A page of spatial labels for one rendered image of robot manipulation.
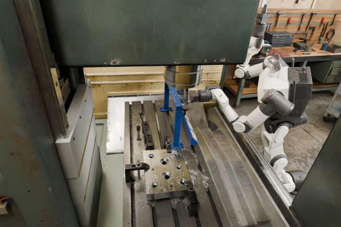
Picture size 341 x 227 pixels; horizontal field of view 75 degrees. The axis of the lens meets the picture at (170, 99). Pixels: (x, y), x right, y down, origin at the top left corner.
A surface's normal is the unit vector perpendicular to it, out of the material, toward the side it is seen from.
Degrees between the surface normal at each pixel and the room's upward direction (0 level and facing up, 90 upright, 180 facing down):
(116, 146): 24
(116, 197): 0
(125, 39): 90
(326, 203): 90
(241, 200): 8
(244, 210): 8
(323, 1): 90
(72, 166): 90
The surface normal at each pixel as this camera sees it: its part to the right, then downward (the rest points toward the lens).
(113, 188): 0.05, -0.86
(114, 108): 0.11, -0.57
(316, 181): -0.98, 0.04
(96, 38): 0.17, 0.51
